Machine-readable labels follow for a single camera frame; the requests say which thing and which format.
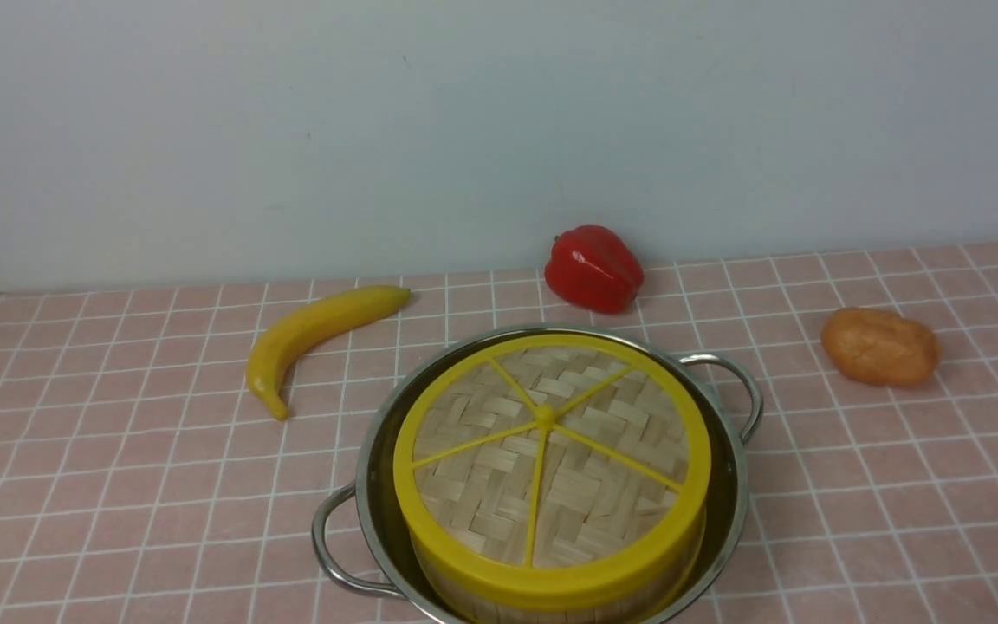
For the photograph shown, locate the yellow rimmed woven steamer lid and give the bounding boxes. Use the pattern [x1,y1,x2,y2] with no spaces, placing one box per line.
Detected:
[392,333,713,565]

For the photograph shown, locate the yellow rimmed bamboo steamer basket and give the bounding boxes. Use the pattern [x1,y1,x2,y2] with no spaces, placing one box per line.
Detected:
[412,509,708,623]

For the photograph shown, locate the stainless steel pot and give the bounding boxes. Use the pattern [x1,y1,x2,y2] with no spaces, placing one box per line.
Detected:
[310,324,765,623]

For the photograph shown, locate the red plastic bell pepper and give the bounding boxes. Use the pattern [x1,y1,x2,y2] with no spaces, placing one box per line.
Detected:
[543,224,645,315]

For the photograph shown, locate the yellow plastic banana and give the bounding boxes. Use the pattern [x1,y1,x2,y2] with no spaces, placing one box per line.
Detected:
[245,284,412,421]

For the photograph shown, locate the orange brown plastic potato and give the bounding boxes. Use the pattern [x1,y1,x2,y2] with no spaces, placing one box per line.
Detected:
[820,308,943,387]

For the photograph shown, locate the pink checkered tablecloth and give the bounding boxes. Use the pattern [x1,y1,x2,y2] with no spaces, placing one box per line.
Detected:
[0,242,998,623]

